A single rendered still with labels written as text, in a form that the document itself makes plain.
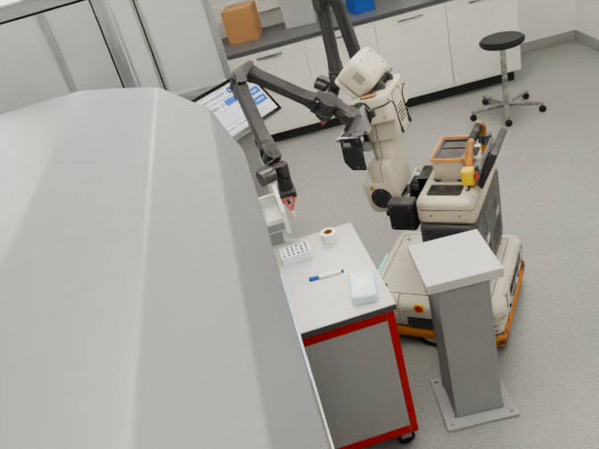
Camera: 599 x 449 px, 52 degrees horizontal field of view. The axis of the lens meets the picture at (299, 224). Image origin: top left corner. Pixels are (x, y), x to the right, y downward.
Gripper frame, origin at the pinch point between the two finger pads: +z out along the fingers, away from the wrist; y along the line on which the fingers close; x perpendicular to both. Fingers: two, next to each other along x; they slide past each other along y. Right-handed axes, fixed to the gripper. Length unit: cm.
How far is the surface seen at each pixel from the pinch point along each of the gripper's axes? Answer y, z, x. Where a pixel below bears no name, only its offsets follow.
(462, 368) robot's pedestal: 41, 69, 48
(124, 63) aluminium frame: 27, -75, -39
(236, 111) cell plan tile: -113, -10, -12
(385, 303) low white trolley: 47, 22, 22
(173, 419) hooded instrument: 174, -69, -22
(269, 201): -34.0, 11.0, -7.7
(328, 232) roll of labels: -6.0, 19.0, 12.8
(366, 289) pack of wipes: 41.9, 17.9, 17.2
